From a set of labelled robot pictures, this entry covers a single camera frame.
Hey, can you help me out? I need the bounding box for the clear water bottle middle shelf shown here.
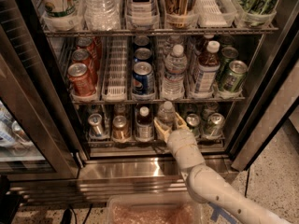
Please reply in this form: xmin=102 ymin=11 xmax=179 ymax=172
xmin=163 ymin=44 xmax=187 ymax=100

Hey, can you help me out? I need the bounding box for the green can bottom left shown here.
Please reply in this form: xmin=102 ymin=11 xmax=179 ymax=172
xmin=186 ymin=113 xmax=200 ymax=138

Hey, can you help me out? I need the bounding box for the brown tea bottle bottom shelf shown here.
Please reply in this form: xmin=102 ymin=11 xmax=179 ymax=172
xmin=136 ymin=106 xmax=153 ymax=142

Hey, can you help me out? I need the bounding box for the blue tape cross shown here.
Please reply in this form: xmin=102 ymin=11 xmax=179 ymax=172
xmin=209 ymin=203 xmax=237 ymax=224

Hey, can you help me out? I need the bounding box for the rear blue Pepsi can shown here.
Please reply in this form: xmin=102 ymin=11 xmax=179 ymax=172
xmin=134 ymin=48 xmax=152 ymax=63

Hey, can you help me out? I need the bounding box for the stainless fridge body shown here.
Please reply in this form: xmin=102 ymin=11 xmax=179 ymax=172
xmin=10 ymin=0 xmax=299 ymax=205

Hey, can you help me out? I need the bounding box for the front orange soda can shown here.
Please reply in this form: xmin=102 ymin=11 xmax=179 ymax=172
xmin=67 ymin=63 xmax=95 ymax=96

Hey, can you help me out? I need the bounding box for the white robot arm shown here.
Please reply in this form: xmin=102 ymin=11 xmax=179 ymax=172
xmin=154 ymin=114 xmax=291 ymax=224

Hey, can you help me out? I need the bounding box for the empty white tray shelf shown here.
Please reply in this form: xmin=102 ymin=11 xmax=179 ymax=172
xmin=195 ymin=0 xmax=237 ymax=28
xmin=102 ymin=37 xmax=127 ymax=102

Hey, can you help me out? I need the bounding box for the brown patterned can top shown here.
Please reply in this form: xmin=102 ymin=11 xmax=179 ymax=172
xmin=164 ymin=0 xmax=196 ymax=29

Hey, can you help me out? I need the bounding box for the green soda can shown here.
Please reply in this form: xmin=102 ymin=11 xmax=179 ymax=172
xmin=216 ymin=46 xmax=239 ymax=81
xmin=218 ymin=61 xmax=248 ymax=92

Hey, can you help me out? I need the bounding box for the clear water bottle bottom shelf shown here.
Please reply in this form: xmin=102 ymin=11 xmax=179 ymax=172
xmin=157 ymin=101 xmax=176 ymax=129

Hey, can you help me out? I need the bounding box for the clear water bottle shelf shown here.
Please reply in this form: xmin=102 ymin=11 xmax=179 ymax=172
xmin=157 ymin=101 xmax=176 ymax=129
xmin=163 ymin=44 xmax=187 ymax=100

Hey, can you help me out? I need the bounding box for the black cable right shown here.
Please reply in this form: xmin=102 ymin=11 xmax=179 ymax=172
xmin=243 ymin=168 xmax=250 ymax=199

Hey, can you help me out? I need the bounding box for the empty white tray top shelf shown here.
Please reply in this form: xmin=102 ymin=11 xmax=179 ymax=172
xmin=195 ymin=0 xmax=237 ymax=28

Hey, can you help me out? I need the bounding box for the large clear water bottle top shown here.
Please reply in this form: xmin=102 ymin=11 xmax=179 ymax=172
xmin=84 ymin=0 xmax=121 ymax=31

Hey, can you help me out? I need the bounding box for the white labelled bottle top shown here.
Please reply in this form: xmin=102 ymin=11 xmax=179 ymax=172
xmin=126 ymin=0 xmax=159 ymax=29

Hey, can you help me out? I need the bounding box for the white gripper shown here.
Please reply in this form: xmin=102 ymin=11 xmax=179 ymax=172
xmin=154 ymin=113 xmax=205 ymax=170

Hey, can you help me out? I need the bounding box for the rear green soda can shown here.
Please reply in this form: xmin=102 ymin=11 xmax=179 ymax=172
xmin=216 ymin=46 xmax=239 ymax=81

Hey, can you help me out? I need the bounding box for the white green carton top left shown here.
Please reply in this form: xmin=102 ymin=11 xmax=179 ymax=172
xmin=35 ymin=0 xmax=82 ymax=19

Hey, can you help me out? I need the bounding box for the clear plastic bin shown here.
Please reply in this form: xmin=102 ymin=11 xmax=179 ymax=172
xmin=106 ymin=192 xmax=204 ymax=224

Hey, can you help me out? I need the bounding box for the copper can bottom shelf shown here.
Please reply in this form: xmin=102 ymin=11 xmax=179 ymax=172
xmin=112 ymin=115 xmax=130 ymax=140

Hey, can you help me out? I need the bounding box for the rear orange soda can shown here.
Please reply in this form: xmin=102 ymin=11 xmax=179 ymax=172
xmin=76 ymin=37 xmax=100 ymax=71

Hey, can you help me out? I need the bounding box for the glass fridge door left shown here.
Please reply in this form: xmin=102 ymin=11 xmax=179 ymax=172
xmin=0 ymin=0 xmax=79 ymax=181

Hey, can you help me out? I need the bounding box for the blue pepsi can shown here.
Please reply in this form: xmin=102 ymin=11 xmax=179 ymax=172
xmin=134 ymin=48 xmax=152 ymax=63
xmin=133 ymin=62 xmax=154 ymax=95

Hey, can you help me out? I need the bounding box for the empty white tray middle shelf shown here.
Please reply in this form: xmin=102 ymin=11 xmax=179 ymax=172
xmin=102 ymin=37 xmax=127 ymax=102

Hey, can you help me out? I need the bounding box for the orange soda can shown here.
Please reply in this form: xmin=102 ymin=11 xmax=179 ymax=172
xmin=76 ymin=37 xmax=100 ymax=71
xmin=71 ymin=49 xmax=97 ymax=85
xmin=67 ymin=63 xmax=95 ymax=96

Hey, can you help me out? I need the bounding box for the front blue Pepsi can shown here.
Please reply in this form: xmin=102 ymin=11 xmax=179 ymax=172
xmin=133 ymin=62 xmax=154 ymax=95

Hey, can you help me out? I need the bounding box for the green patterned can top right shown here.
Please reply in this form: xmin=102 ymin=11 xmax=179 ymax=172
xmin=233 ymin=0 xmax=278 ymax=29

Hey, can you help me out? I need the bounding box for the brown iced tea bottle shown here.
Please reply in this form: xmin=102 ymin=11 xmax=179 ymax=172
xmin=192 ymin=41 xmax=220 ymax=93

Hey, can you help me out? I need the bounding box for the front green soda can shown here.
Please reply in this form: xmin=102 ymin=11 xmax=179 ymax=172
xmin=218 ymin=61 xmax=248 ymax=92

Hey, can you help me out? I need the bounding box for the green can bottom right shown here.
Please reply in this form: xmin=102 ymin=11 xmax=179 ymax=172
xmin=203 ymin=113 xmax=225 ymax=138

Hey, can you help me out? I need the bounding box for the middle orange soda can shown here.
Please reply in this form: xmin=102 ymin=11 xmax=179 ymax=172
xmin=71 ymin=49 xmax=97 ymax=85

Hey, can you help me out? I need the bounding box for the silver can bottom shelf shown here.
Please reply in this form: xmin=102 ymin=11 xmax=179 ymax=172
xmin=88 ymin=113 xmax=105 ymax=136

